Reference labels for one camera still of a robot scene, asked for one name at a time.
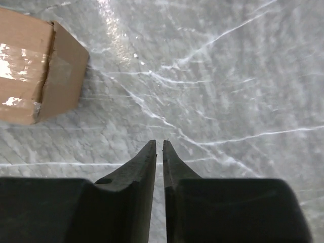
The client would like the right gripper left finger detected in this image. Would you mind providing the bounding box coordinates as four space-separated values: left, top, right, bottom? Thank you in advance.
1 140 156 242

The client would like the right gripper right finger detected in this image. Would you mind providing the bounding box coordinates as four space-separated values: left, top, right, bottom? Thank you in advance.
163 140 313 242

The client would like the brown cardboard express box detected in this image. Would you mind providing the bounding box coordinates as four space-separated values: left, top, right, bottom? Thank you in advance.
1 8 89 125

